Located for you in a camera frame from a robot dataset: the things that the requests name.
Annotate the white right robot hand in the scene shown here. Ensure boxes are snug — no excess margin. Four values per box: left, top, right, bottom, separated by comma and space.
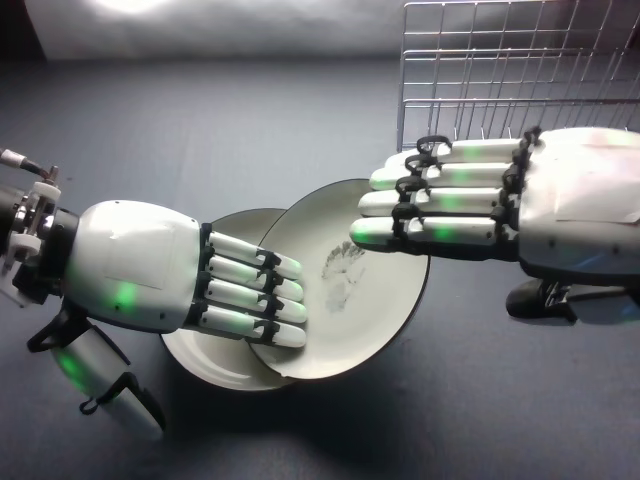
348, 126, 640, 324

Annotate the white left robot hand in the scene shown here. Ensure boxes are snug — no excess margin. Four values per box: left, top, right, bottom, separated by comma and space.
26, 199, 308, 442

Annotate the grey table cloth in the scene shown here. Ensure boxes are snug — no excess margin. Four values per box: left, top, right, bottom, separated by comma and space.
0, 49, 640, 480

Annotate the white backdrop sheet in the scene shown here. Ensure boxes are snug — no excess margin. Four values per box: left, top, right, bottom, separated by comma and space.
24, 0, 640, 64

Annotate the chrome wire dish rack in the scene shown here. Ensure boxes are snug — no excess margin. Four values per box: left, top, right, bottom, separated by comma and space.
398, 0, 640, 154

